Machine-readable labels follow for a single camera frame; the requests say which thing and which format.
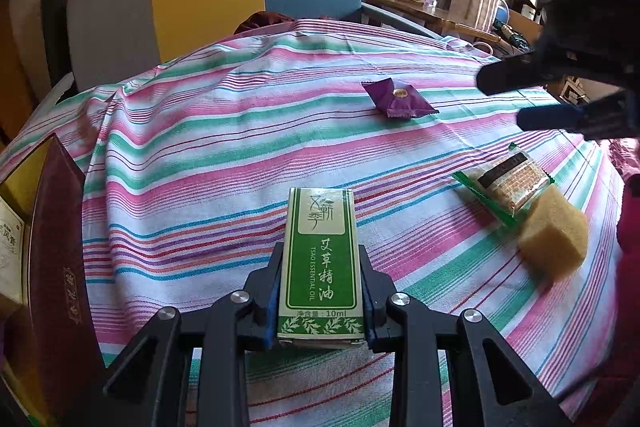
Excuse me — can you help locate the green and white small box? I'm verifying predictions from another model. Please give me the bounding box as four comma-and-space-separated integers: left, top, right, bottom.
276, 187, 367, 350

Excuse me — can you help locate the cracker packet with green edge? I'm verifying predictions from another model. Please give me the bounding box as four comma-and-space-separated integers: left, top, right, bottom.
451, 143, 556, 229

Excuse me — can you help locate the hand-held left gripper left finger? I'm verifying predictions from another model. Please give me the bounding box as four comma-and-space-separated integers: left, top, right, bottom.
102, 243, 286, 427

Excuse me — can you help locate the purple snack packet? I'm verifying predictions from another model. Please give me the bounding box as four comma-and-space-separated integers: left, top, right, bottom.
361, 77, 440, 120

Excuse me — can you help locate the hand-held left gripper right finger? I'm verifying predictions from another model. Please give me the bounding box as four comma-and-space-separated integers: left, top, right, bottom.
357, 244, 571, 427

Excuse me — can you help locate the striped tablecloth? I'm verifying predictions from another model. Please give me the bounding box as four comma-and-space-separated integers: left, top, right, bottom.
0, 19, 626, 427

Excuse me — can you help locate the dark red gift box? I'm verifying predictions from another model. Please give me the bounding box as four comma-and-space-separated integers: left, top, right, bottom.
0, 133, 106, 427

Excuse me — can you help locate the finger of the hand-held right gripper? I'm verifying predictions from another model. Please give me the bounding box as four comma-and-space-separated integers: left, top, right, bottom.
476, 49, 640, 96
516, 87, 640, 140

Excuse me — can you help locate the yellow box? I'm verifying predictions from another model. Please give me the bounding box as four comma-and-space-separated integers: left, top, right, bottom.
0, 151, 51, 308

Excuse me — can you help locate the dark red cloth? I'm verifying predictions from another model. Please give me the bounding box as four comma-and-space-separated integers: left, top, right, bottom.
235, 11, 296, 35

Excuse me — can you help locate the wooden desk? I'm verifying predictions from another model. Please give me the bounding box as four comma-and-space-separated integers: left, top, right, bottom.
362, 0, 551, 58

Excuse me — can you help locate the yellow sponge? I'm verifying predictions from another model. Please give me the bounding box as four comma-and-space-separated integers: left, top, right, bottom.
517, 186, 590, 282

